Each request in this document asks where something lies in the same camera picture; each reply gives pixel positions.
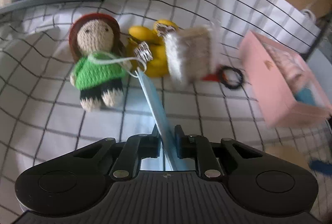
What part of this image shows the pink box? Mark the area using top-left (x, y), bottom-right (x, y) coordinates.
top-left (239, 31), bottom-right (331, 128)

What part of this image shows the blue face mask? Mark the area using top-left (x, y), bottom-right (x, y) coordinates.
top-left (88, 51), bottom-right (195, 171)

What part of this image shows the beige fluffy plush pouch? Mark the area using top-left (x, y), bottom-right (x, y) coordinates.
top-left (164, 23), bottom-right (220, 88)

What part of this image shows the checkered white tablecloth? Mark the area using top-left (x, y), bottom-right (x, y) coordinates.
top-left (1, 0), bottom-right (331, 223)

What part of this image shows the yellow plush toy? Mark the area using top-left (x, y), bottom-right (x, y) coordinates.
top-left (126, 19), bottom-right (178, 78)

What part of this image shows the knitted doll green sweater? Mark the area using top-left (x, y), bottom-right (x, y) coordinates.
top-left (69, 13), bottom-right (131, 111)

